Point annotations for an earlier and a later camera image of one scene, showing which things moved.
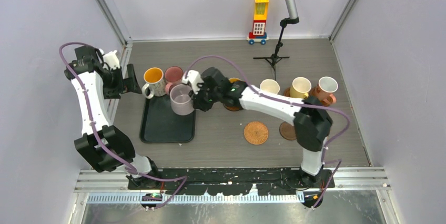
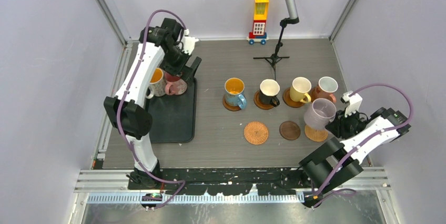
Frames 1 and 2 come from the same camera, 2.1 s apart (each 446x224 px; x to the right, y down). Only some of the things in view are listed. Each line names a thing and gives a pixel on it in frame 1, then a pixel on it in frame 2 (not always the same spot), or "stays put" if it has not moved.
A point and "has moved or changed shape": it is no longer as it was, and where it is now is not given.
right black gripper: x=199 y=102 -> x=338 y=125
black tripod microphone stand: x=273 y=60 stays put
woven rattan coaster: x=255 y=133 stays put
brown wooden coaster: x=324 y=103 -> x=314 y=93
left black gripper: x=129 y=84 -> x=189 y=72
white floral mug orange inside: x=154 y=81 stays put
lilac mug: x=181 y=102 has moved or changed shape
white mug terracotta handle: x=325 y=88 stays put
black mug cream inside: x=270 y=85 stays put
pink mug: x=173 y=76 stays put
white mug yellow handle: x=300 y=88 stays put
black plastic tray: x=160 y=124 stays put
